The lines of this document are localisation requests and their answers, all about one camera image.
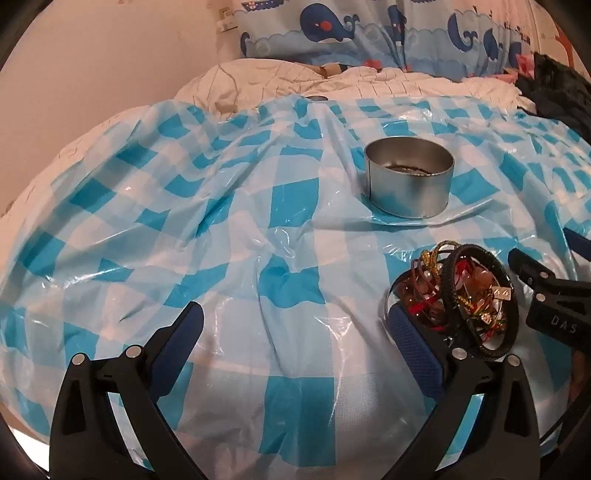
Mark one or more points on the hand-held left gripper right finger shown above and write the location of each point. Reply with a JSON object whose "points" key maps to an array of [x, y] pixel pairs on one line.
{"points": [[415, 350]]}

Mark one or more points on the pile of black clothes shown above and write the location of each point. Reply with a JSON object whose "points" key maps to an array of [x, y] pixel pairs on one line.
{"points": [[554, 87]]}

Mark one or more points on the whale print curtain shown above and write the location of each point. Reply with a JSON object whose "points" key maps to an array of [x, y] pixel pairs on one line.
{"points": [[369, 32]]}

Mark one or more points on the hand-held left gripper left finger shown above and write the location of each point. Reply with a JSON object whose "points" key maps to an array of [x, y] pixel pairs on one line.
{"points": [[178, 350]]}

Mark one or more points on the wardrobe with tree sticker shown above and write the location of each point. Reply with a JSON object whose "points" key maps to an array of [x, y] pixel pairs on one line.
{"points": [[568, 41]]}

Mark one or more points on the white wall socket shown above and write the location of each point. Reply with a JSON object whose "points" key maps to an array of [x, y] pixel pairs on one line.
{"points": [[225, 18]]}

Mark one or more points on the blue checkered plastic sheet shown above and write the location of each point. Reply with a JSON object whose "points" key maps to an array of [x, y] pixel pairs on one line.
{"points": [[231, 230]]}

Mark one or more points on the pink cloth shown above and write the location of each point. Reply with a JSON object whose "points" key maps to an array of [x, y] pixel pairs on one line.
{"points": [[519, 67]]}

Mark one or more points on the small brown object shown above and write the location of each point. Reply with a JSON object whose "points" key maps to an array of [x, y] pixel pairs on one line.
{"points": [[330, 69]]}

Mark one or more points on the round metal tin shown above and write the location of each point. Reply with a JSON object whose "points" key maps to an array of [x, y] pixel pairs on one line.
{"points": [[406, 196]]}

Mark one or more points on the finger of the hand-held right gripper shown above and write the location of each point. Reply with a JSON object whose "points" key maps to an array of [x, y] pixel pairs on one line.
{"points": [[531, 272], [579, 242]]}

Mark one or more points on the white quilt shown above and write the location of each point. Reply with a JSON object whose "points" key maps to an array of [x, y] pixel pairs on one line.
{"points": [[258, 76]]}

